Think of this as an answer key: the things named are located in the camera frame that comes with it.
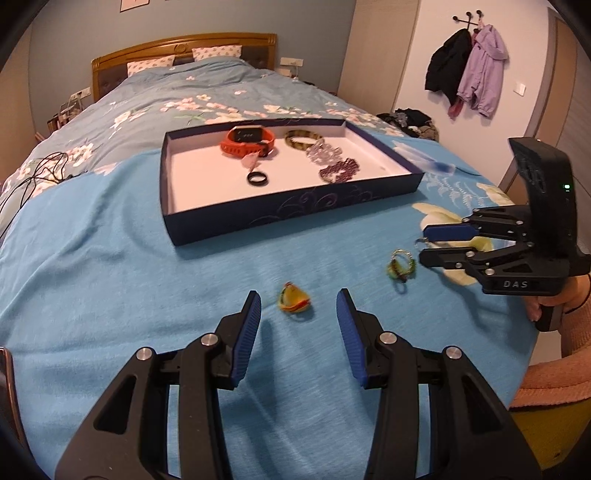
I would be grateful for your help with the group of bedside cosmetics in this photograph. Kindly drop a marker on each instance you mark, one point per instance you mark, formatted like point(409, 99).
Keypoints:
point(64, 115)

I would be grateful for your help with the pile of dark clothes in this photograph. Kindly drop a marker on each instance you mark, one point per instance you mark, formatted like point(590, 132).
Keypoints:
point(411, 120)

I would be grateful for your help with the beige wardrobe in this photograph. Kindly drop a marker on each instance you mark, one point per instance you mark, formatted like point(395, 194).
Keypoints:
point(378, 46)

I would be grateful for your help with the blue floral duvet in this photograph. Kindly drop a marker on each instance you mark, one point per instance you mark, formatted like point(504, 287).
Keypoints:
point(184, 83)

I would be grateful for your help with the blue floral towel blanket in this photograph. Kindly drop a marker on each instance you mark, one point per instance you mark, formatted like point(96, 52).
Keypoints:
point(138, 277)

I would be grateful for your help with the person's right hand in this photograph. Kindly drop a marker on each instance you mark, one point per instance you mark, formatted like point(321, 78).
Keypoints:
point(533, 309)

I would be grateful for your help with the yellow seat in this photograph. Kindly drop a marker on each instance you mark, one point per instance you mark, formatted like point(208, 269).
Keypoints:
point(554, 438)

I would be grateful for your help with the black jacket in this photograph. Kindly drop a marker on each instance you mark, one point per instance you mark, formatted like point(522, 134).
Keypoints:
point(448, 64)

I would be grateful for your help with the person's right forearm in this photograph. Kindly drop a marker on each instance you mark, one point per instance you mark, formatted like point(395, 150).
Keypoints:
point(579, 332)

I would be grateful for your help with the framed pink flower picture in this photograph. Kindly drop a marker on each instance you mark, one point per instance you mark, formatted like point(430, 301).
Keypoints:
point(134, 3)

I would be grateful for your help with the orange smartwatch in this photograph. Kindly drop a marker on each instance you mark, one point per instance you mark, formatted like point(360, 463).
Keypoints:
point(247, 134)

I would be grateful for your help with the white wall switch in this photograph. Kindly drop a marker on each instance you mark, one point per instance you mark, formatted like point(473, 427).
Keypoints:
point(521, 88)

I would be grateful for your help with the wooden headboard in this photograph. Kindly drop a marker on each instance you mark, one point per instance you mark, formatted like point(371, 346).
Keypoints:
point(184, 44)

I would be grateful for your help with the purple jacket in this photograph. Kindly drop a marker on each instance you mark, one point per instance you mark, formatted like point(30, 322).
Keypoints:
point(485, 69)

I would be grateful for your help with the dark blue cardboard box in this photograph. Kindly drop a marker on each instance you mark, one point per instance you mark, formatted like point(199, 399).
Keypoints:
point(277, 217)

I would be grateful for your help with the smartphone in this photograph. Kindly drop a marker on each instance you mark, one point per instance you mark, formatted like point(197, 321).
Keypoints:
point(7, 397)

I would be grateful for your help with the amber bangle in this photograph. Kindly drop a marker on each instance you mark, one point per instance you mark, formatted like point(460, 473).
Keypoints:
point(295, 144)

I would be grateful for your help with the white wall socket panel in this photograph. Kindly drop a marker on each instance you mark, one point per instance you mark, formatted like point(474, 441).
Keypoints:
point(79, 92)
point(291, 61)

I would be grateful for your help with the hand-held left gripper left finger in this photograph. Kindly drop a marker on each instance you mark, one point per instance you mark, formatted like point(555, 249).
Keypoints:
point(247, 341)

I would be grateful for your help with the pink knit clothing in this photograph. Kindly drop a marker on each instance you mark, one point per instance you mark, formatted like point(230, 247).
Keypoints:
point(554, 378)

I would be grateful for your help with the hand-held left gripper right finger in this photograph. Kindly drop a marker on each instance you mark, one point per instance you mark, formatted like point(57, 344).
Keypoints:
point(348, 337)

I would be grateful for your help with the spotted white pillow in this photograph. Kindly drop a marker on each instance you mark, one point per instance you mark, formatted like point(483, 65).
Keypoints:
point(217, 53)
point(150, 65)

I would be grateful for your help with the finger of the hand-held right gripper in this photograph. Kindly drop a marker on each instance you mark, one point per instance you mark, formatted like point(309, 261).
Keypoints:
point(438, 257)
point(445, 232)

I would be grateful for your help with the black wall coat rack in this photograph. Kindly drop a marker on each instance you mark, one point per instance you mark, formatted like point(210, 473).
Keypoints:
point(468, 21)

